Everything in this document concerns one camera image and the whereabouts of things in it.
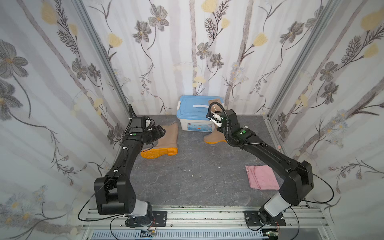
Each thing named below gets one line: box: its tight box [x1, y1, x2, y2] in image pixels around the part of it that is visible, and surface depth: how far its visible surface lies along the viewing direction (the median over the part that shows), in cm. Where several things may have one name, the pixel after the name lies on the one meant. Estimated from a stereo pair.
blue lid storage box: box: [176, 95, 215, 133], surface depth 106 cm
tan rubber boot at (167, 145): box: [140, 123, 179, 159], surface depth 100 cm
